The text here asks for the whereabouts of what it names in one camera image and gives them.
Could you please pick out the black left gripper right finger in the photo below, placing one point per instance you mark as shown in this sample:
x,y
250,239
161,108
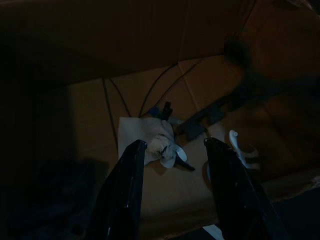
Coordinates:
x,y
232,185

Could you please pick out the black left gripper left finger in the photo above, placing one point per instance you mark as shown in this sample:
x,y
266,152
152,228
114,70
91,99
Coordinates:
x,y
122,190

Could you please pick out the white tissue paper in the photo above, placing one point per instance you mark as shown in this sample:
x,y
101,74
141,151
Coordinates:
x,y
140,128

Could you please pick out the white paper scrap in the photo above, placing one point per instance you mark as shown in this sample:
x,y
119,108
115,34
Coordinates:
x,y
213,231

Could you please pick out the black curved plastic strip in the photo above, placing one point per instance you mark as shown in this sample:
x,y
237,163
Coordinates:
x,y
183,165

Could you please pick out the flat black bar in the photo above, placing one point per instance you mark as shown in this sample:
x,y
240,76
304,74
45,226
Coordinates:
x,y
207,113

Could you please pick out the brown cardboard box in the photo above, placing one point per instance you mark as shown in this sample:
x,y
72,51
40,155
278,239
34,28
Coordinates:
x,y
85,112

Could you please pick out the white plastic bracket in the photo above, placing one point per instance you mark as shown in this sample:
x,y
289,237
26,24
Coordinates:
x,y
236,145

